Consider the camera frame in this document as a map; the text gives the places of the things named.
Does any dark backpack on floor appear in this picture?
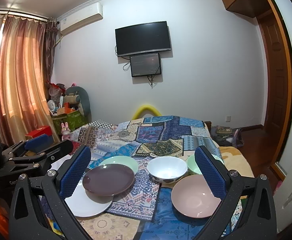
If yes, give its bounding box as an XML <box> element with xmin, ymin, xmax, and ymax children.
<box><xmin>210</xmin><ymin>126</ymin><xmax>244</xmax><ymax>148</ymax></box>

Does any small black wall monitor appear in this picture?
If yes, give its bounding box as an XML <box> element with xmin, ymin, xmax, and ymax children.
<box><xmin>130</xmin><ymin>53</ymin><xmax>162</xmax><ymax>77</ymax></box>

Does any pink bowl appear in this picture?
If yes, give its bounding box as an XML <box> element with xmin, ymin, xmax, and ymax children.
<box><xmin>171</xmin><ymin>174</ymin><xmax>221</xmax><ymax>218</ymax></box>

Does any green gift bag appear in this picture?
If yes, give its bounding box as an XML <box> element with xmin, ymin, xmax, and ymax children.
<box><xmin>52</xmin><ymin>110</ymin><xmax>87</xmax><ymax>135</ymax></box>

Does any orange pink curtain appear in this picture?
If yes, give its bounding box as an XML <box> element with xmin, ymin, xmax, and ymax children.
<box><xmin>0</xmin><ymin>15</ymin><xmax>54</xmax><ymax>145</ymax></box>

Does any black wall television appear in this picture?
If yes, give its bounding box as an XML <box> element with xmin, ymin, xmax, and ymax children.
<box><xmin>115</xmin><ymin>21</ymin><xmax>171</xmax><ymax>57</ymax></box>

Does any light green bowl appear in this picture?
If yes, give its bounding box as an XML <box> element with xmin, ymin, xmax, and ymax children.
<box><xmin>186</xmin><ymin>153</ymin><xmax>225</xmax><ymax>176</ymax></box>

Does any grey plush toy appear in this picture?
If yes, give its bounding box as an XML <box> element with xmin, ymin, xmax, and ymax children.
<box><xmin>64</xmin><ymin>86</ymin><xmax>92</xmax><ymax>122</ymax></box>

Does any yellow foam tube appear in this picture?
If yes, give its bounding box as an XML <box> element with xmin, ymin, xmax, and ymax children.
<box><xmin>132</xmin><ymin>105</ymin><xmax>162</xmax><ymax>120</ymax></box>

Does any white air conditioner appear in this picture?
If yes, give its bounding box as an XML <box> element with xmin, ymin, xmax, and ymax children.
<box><xmin>59</xmin><ymin>3</ymin><xmax>103</xmax><ymax>36</ymax></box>

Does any pink bunny toy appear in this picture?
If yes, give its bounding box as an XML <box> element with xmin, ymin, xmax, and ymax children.
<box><xmin>61</xmin><ymin>122</ymin><xmax>71</xmax><ymax>140</ymax></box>

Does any yellow fleece blanket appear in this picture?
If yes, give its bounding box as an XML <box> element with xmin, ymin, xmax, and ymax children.
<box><xmin>219</xmin><ymin>147</ymin><xmax>254</xmax><ymax>178</ymax></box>

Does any white bowl with spots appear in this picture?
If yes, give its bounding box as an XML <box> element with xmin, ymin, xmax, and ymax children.
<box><xmin>147</xmin><ymin>156</ymin><xmax>188</xmax><ymax>184</ymax></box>

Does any white plate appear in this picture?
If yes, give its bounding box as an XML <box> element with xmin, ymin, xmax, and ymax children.
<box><xmin>65</xmin><ymin>182</ymin><xmax>113</xmax><ymax>218</ymax></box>

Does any red box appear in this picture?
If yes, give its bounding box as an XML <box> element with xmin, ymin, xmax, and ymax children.
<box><xmin>25</xmin><ymin>126</ymin><xmax>52</xmax><ymax>140</ymax></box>

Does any patchwork patterned blanket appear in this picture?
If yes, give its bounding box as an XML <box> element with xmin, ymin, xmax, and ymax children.
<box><xmin>66</xmin><ymin>115</ymin><xmax>228</xmax><ymax>239</ymax></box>

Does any dark purple plate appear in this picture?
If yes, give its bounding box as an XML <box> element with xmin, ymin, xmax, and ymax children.
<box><xmin>82</xmin><ymin>164</ymin><xmax>135</xmax><ymax>197</ymax></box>

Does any light green plate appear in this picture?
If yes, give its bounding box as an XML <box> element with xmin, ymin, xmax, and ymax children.
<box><xmin>100</xmin><ymin>155</ymin><xmax>138</xmax><ymax>174</ymax></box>

